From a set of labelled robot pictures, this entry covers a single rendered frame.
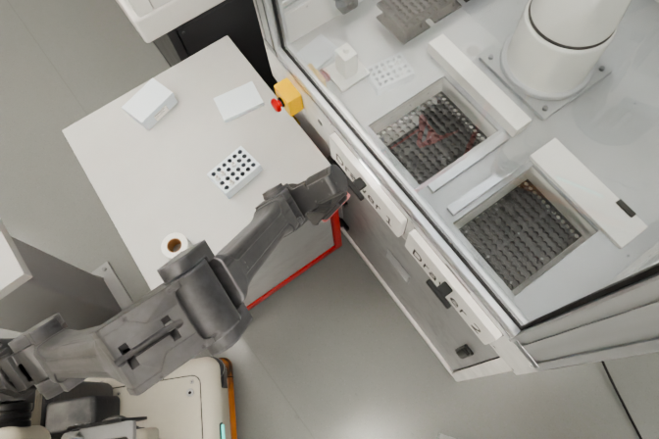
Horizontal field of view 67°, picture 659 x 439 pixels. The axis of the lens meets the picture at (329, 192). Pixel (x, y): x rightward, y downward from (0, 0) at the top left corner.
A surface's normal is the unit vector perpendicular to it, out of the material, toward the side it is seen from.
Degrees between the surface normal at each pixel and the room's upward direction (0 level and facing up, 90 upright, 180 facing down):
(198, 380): 0
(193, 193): 0
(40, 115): 0
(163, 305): 30
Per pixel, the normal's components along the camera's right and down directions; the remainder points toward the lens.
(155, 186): -0.05, -0.39
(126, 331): 0.37, -0.08
